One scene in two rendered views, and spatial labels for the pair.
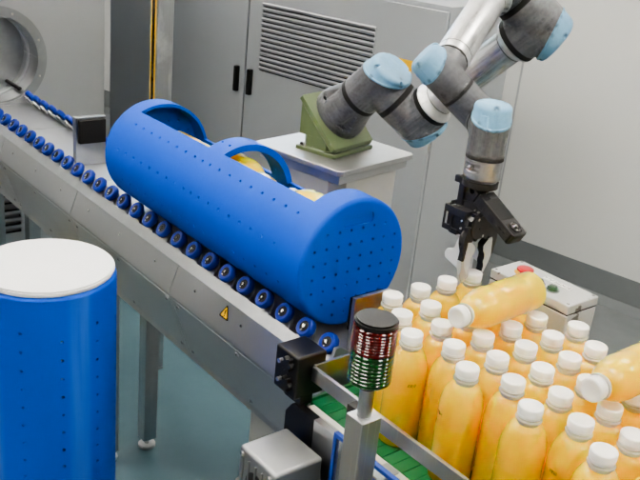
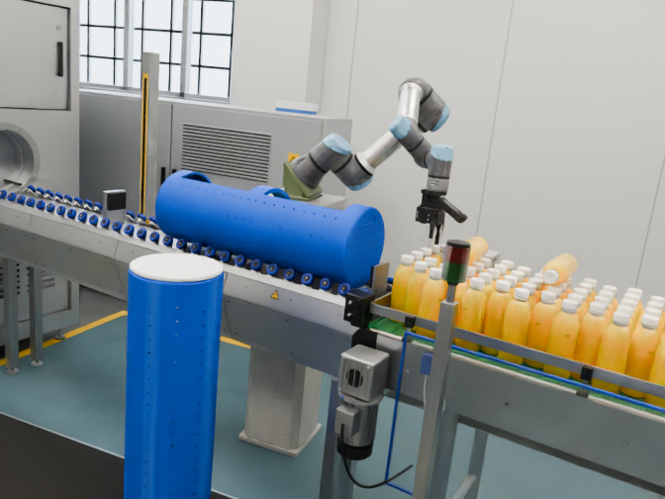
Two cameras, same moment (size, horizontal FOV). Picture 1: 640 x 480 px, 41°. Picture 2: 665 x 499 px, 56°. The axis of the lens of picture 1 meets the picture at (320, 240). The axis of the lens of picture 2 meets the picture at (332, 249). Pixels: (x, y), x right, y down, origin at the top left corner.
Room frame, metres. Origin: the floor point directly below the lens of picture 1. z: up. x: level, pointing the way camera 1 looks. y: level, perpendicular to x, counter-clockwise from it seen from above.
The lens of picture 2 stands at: (-0.28, 0.71, 1.59)
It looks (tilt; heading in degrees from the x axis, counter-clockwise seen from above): 14 degrees down; 341
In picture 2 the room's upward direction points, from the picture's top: 6 degrees clockwise
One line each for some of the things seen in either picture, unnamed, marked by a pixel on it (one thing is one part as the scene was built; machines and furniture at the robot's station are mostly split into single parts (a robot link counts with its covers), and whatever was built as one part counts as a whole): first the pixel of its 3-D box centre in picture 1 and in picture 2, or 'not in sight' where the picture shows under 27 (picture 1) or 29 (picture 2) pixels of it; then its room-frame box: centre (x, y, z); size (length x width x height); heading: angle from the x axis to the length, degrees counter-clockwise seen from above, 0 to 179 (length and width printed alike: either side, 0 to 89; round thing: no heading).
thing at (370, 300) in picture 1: (367, 318); (378, 280); (1.60, -0.11, 0.99); 0.10 x 0.02 x 0.12; 131
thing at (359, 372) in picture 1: (370, 364); (454, 270); (1.07, -0.09, 1.18); 0.06 x 0.06 x 0.05
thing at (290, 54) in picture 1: (277, 120); (189, 205); (4.21, 0.27, 0.72); 2.15 x 0.54 x 1.45; 50
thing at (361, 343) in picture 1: (374, 336); (457, 252); (1.07, -0.09, 1.23); 0.06 x 0.06 x 0.04
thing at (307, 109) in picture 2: not in sight; (296, 108); (3.68, -0.32, 1.48); 0.24 x 0.12 x 0.08; 58
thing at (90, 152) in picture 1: (90, 140); (115, 208); (2.61, 0.75, 1.00); 0.10 x 0.04 x 0.15; 131
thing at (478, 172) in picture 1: (481, 170); (436, 184); (1.62, -0.30, 1.33); 0.08 x 0.08 x 0.05
